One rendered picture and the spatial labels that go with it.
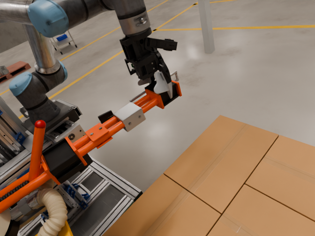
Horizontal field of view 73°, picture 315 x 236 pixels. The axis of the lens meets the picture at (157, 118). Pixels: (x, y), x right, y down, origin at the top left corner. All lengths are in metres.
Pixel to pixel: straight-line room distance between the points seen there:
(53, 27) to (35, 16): 0.04
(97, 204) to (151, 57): 1.39
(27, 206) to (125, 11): 0.53
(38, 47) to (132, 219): 0.92
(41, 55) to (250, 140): 1.19
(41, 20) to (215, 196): 1.00
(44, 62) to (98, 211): 1.11
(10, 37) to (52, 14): 11.00
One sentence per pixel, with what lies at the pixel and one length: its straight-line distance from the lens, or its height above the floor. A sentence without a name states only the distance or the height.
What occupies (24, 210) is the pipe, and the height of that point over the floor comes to 1.15.
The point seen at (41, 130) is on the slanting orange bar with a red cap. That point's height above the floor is 1.31.
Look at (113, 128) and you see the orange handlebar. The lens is 0.60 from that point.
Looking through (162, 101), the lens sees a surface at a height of 1.20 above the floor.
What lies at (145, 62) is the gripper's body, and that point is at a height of 1.33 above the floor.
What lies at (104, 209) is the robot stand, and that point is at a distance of 1.74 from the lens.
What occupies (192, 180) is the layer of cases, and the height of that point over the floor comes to 0.54.
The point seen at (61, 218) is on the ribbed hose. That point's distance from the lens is 0.58.
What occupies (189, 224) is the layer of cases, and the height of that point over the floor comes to 0.54.
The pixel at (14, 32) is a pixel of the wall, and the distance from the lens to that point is 11.58.
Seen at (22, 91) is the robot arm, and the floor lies 1.23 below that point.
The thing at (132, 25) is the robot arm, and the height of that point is 1.43.
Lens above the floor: 1.55
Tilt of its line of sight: 37 degrees down
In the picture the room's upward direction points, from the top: 20 degrees counter-clockwise
